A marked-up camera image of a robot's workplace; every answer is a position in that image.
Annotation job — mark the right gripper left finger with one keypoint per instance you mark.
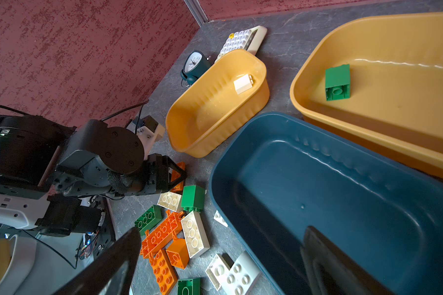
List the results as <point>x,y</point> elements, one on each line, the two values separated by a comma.
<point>110,274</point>

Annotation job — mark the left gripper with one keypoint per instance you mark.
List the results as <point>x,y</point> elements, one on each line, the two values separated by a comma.
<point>155,176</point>

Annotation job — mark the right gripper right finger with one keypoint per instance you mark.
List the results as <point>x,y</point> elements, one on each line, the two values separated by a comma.
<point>331,272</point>

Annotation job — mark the white 2x4 lego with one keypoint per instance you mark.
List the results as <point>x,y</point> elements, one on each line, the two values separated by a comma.
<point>195,235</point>
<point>170,201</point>

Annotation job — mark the green cube lego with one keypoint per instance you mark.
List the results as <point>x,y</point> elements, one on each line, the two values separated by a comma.
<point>193,198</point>

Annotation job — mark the orange long lego chassis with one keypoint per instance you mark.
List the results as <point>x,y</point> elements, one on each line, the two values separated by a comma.
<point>162,235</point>

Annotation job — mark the small orange lego brick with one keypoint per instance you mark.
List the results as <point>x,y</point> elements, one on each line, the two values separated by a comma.
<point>177,253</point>

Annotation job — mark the white small lego brick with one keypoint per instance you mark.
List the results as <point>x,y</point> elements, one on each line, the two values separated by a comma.
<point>243,83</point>

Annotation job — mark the green small lego brick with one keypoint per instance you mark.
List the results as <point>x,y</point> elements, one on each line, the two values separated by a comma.
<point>338,83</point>

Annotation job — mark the green 2x4 lego plate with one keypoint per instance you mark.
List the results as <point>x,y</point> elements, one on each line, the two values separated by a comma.
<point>151,218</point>

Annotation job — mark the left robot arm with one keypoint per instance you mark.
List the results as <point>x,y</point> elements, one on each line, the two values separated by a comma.
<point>57,180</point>

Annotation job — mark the small white lego upper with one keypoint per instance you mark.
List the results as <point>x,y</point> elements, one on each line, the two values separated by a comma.
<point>218,218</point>

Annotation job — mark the orange flat 2x4 lego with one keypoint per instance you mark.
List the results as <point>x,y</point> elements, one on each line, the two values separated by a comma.
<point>165,274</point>

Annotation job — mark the yellow tub left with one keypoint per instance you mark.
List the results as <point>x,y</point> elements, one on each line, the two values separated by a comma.
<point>210,111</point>

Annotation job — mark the yellow tub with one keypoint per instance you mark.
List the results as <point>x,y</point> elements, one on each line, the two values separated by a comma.
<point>210,111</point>
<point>396,103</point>

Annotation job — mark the small teal alarm clock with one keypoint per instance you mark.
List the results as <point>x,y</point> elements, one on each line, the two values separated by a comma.
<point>194,67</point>

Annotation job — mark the dark teal tub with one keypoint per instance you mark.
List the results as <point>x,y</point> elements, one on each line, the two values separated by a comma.
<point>281,175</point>

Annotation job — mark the white L-shaped lego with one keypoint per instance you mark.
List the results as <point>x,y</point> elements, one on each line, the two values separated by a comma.
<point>238,279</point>

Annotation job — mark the cream calculator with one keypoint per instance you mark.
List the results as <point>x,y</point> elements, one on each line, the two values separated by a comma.
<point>249,40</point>

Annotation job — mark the yellow tub right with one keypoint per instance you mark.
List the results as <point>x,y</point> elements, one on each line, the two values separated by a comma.
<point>396,103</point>

